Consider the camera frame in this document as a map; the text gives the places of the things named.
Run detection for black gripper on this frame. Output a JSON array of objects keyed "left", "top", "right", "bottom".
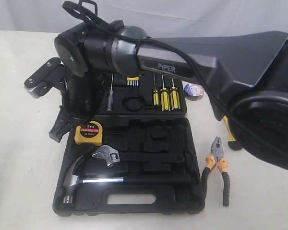
[{"left": 48, "top": 68, "right": 103, "bottom": 143}]

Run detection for yellow tape measure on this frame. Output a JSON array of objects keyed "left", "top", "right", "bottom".
[{"left": 74, "top": 121, "right": 103, "bottom": 147}]

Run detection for black electrical tape roll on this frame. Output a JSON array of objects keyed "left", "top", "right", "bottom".
[{"left": 184, "top": 83, "right": 204, "bottom": 101}]

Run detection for orange black handled pliers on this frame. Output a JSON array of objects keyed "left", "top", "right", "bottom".
[{"left": 201, "top": 136, "right": 230, "bottom": 207}]

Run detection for yellow utility knife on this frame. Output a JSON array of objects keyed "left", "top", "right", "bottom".
[{"left": 223, "top": 115, "right": 243, "bottom": 151}]

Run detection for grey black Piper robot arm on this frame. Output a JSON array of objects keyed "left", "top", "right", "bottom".
[{"left": 50, "top": 21, "right": 288, "bottom": 170}]

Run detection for black plastic tool case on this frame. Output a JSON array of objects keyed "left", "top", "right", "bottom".
[{"left": 52, "top": 72, "right": 204, "bottom": 216}]

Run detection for hex key set yellow holder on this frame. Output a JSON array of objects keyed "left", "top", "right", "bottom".
[{"left": 126, "top": 76, "right": 140, "bottom": 86}]

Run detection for small yellow black screwdriver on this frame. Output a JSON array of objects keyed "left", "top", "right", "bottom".
[{"left": 153, "top": 73, "right": 159, "bottom": 106}]

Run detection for middle yellow black screwdriver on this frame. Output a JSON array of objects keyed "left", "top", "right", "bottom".
[{"left": 160, "top": 75, "right": 170, "bottom": 111}]

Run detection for right yellow black screwdriver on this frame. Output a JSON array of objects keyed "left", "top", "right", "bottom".
[{"left": 170, "top": 79, "right": 180, "bottom": 110}]

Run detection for clear handle test screwdriver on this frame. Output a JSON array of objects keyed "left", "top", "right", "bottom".
[{"left": 106, "top": 74, "right": 114, "bottom": 112}]

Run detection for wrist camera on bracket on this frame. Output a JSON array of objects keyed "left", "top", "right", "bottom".
[{"left": 24, "top": 57, "right": 66, "bottom": 99}]

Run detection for adjustable wrench black handle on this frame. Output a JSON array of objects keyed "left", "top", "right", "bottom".
[{"left": 91, "top": 145, "right": 185, "bottom": 168}]

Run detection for claw hammer black handle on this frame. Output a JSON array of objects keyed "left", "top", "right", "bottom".
[{"left": 63, "top": 156, "right": 192, "bottom": 204}]

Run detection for black braided cable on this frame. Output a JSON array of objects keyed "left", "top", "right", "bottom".
[{"left": 62, "top": 0, "right": 274, "bottom": 154}]

